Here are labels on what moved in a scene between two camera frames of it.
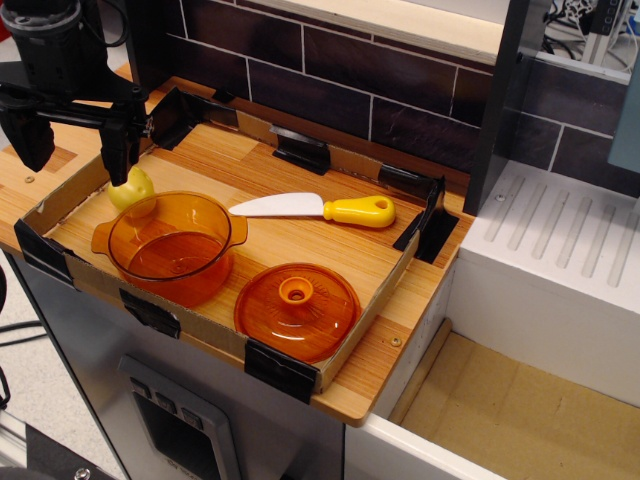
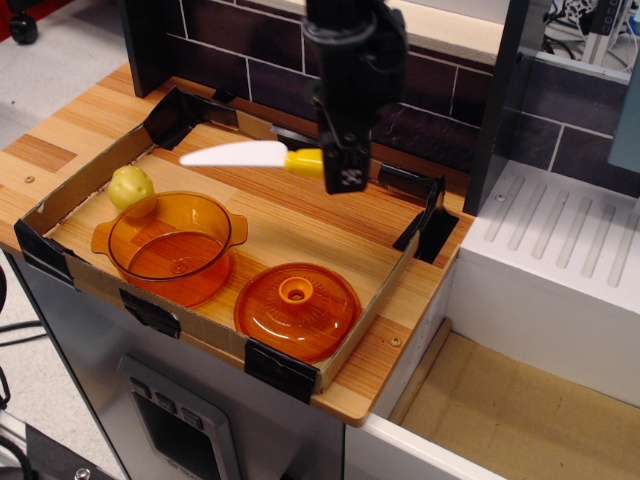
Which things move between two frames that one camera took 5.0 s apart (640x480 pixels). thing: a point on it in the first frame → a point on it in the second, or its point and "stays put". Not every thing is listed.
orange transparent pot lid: x=297 y=312 stays put
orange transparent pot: x=173 y=247 stays put
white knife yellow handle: x=361 y=211 → x=308 y=162
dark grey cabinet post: x=523 y=28 stays put
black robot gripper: x=63 y=75 → x=364 y=52
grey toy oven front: x=181 y=408 stays put
